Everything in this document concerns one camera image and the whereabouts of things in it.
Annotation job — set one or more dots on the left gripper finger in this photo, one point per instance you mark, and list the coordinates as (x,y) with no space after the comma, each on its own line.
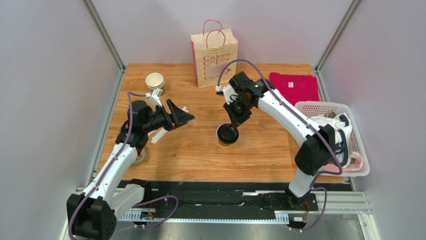
(174,110)
(182,118)

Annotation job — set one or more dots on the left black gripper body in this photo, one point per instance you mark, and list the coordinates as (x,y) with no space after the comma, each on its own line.
(164,120)

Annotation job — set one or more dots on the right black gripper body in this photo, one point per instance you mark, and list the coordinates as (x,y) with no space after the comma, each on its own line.
(234,113)

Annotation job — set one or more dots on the black plastic cup lid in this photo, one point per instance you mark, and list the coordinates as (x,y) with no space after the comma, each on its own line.
(225,132)

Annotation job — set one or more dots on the single paper coffee cup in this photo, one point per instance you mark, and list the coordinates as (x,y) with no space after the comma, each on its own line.
(226,142)

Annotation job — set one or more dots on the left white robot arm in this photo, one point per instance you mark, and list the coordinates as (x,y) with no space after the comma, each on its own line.
(94,213)

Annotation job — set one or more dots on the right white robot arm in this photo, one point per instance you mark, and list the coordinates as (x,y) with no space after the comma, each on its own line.
(316,142)

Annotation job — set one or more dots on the wrapped straw middle left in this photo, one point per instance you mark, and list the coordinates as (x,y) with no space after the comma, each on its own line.
(184,108)

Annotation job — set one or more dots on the wrapped straw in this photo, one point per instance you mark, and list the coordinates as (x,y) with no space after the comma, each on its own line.
(161,133)
(184,108)

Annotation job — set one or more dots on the wrapped straw far right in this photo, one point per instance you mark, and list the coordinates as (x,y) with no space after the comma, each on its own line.
(161,133)

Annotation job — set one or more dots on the cardboard cup carrier tray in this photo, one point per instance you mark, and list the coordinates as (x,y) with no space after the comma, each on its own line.
(141,157)

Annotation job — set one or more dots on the folded red t-shirt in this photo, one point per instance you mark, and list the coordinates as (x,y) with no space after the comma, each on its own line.
(296,88)

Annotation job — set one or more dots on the white plastic laundry basket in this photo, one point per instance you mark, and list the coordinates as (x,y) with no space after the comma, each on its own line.
(311,108)

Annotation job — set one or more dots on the white and pink clothes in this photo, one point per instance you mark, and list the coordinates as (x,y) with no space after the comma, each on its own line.
(349,159)

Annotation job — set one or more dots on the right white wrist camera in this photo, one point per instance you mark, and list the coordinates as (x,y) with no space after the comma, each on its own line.
(226,91)

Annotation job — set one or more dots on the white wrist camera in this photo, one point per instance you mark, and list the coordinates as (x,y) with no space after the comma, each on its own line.
(226,91)
(154,97)

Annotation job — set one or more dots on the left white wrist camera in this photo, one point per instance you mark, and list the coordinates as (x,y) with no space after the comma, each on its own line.
(154,97)

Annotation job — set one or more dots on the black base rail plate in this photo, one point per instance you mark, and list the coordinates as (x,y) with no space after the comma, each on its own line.
(218,201)

